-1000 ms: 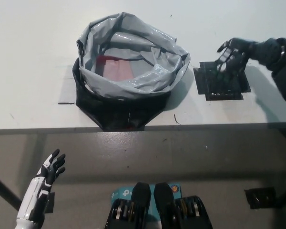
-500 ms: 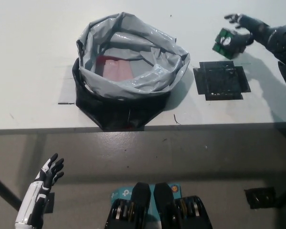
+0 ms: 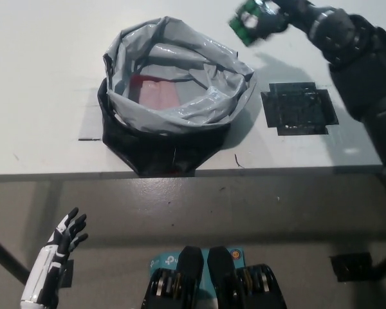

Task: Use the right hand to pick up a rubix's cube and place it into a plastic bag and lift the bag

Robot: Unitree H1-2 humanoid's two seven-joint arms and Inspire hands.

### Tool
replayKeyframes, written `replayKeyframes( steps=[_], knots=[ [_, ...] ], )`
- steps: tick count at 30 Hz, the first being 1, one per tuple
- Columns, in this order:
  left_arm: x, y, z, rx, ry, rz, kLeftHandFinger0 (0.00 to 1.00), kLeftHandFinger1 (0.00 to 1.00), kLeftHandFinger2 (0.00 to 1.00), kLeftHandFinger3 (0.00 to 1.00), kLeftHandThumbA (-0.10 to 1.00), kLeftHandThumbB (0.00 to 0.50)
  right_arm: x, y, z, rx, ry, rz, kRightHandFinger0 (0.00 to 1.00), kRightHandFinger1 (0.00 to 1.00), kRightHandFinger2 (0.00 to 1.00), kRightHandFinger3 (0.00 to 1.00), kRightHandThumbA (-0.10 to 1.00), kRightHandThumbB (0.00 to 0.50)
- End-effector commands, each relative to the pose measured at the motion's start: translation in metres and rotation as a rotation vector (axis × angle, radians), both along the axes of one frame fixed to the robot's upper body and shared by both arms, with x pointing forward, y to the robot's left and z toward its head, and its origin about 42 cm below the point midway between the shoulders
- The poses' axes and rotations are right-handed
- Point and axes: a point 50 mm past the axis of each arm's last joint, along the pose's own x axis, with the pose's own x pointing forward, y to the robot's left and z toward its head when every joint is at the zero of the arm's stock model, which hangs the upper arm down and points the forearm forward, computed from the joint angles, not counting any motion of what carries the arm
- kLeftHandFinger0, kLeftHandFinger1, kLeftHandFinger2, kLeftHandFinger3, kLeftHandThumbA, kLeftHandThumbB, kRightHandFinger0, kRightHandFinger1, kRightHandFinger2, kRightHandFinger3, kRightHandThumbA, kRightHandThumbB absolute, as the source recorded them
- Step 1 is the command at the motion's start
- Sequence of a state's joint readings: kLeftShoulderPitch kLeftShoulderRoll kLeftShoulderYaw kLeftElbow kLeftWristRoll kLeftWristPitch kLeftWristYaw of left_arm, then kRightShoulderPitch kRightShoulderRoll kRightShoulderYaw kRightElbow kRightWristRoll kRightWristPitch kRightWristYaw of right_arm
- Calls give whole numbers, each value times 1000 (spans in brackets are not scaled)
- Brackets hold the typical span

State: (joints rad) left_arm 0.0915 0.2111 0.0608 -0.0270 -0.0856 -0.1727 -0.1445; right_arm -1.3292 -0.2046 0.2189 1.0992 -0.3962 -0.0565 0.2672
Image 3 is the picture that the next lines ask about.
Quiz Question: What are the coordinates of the black grey right robot hand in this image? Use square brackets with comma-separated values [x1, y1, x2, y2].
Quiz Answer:
[241, 0, 292, 42]

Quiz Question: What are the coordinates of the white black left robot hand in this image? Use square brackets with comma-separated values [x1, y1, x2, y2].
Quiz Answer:
[19, 207, 89, 303]

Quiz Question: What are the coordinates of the multicoloured rubik's cube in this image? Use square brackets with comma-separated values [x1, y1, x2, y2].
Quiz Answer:
[228, 0, 268, 48]

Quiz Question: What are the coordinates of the grey black plastic bag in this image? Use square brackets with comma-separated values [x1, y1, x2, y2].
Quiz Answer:
[97, 15, 257, 178]

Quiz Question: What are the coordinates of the black tape square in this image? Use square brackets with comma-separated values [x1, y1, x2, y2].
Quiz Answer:
[260, 82, 339, 136]

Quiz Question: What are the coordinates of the red box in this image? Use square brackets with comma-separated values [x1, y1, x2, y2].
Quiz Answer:
[128, 74, 183, 107]

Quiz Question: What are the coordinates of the clear tape patch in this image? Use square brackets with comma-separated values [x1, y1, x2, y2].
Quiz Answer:
[78, 88, 104, 142]

